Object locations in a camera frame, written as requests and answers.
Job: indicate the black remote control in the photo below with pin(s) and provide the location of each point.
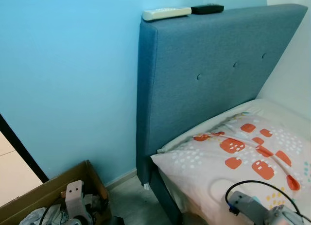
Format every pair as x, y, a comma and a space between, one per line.
208, 9

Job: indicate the pink patterned pillow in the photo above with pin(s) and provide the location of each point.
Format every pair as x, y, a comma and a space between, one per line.
209, 162

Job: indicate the long white remote control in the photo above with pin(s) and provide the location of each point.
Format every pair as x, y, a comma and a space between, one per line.
165, 13

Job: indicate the brown cardboard box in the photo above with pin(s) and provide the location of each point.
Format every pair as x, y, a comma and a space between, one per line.
29, 200

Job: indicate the blue upholstered headboard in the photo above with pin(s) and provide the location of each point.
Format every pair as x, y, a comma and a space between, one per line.
204, 89

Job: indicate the beige bed mattress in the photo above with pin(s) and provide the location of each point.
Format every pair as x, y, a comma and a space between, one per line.
277, 111

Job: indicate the crumpled white bag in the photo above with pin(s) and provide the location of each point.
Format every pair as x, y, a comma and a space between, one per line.
34, 216

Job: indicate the black door frame strip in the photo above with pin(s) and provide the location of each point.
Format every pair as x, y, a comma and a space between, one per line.
24, 147

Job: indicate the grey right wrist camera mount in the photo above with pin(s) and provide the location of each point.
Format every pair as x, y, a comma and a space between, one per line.
248, 203

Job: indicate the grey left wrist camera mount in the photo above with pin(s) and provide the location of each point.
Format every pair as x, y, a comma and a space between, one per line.
74, 196

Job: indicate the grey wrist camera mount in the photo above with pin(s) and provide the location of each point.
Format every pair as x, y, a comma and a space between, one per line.
74, 196
248, 203

